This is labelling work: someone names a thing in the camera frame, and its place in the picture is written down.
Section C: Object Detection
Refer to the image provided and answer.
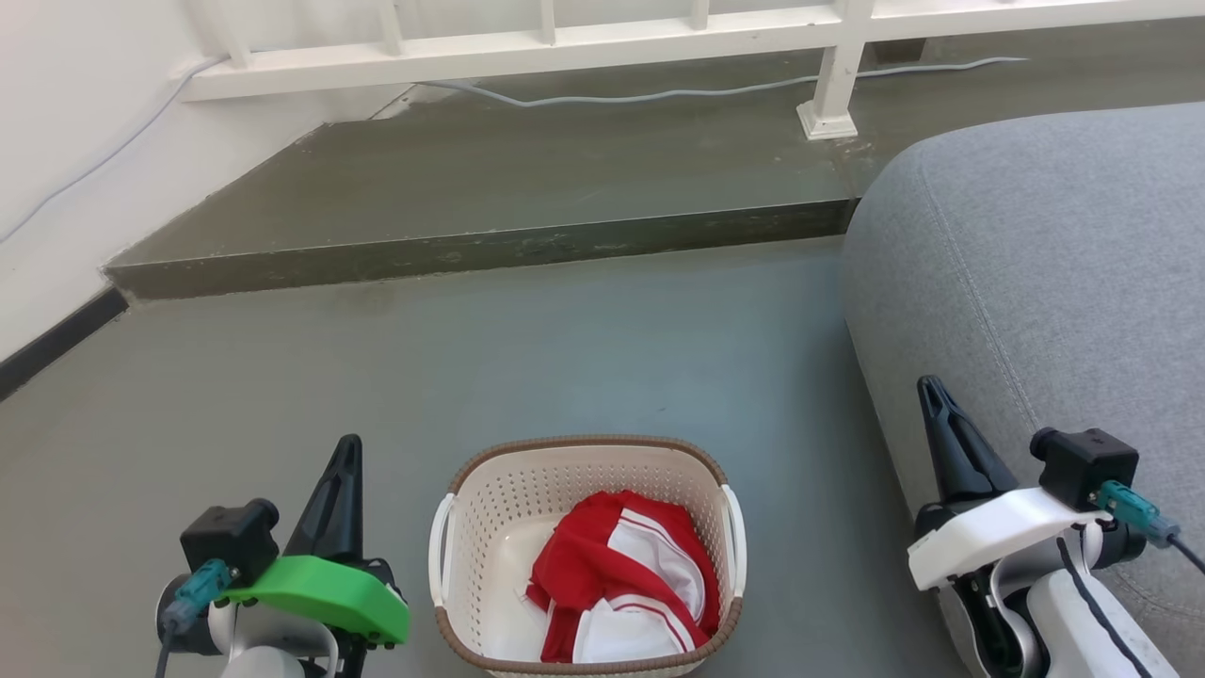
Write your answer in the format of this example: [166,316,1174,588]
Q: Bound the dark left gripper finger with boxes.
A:
[337,434,365,566]
[282,441,345,566]

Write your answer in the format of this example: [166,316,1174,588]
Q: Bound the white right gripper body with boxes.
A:
[908,487,1113,592]

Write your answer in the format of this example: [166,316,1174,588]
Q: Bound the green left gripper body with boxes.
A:
[221,554,411,651]

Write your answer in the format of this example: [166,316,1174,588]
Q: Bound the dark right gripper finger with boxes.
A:
[918,376,972,510]
[944,391,1020,506]

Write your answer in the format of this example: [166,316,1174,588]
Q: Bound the beige perforated plastic laundry basket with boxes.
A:
[428,434,747,678]

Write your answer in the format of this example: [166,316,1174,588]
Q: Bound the grey fabric sofa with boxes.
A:
[840,102,1205,678]

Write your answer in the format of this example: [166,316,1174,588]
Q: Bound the red and white garment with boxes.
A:
[525,490,721,665]

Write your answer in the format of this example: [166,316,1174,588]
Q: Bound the black baseboard strip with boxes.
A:
[0,287,130,401]

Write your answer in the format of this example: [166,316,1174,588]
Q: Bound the raised grey concrete step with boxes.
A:
[104,19,1205,300]

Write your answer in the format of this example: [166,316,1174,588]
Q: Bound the white wooden railing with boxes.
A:
[179,0,1205,142]

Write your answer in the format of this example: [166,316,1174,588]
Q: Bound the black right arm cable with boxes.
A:
[1054,537,1155,678]

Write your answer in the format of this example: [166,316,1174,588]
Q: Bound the teal plug left camera cable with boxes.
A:
[151,558,233,678]

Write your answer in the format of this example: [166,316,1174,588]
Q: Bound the teal plug camera cable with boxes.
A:
[1097,480,1205,575]
[151,558,233,678]

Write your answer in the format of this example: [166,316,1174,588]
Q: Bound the teal plug right camera cable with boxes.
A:
[1097,480,1205,575]

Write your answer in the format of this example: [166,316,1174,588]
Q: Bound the thin light grey cable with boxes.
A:
[0,56,227,246]

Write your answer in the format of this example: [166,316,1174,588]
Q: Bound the thick grey cable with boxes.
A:
[419,56,1028,108]

